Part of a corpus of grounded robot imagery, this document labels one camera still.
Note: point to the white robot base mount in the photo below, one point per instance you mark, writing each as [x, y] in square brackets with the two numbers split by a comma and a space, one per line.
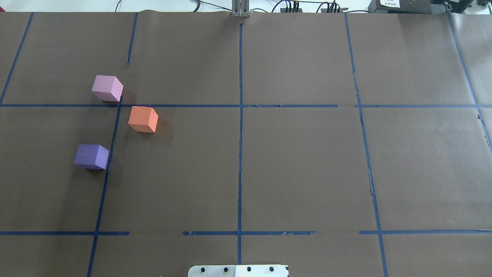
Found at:
[275, 270]

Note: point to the pink foam cube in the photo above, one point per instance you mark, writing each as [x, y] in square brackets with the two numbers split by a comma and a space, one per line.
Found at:
[107, 88]

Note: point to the orange foam cube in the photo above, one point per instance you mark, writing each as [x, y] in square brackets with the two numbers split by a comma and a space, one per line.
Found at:
[143, 119]

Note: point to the purple foam cube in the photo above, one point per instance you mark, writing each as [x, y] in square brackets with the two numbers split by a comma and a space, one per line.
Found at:
[91, 156]

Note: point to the black box with label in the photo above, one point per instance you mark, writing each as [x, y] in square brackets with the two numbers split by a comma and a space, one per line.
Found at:
[418, 6]

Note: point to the aluminium profile post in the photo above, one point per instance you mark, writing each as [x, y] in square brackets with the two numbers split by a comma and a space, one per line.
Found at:
[240, 8]

